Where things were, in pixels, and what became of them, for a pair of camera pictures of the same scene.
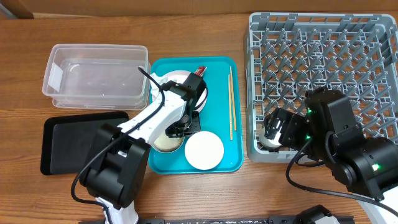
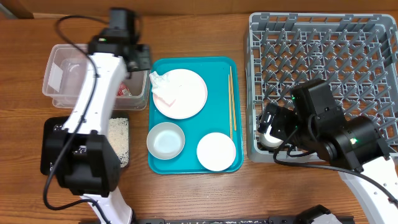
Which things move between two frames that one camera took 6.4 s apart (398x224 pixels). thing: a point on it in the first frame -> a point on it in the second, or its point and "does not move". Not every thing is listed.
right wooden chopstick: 232,98 does not move
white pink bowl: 204,150 -> 216,151
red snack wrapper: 200,71 -> 123,91
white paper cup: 266,142 does not move
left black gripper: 174,130 -> 145,51
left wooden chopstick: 230,109 does not move
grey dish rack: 289,54 does not move
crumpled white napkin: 160,80 does not move
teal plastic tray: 223,114 does not move
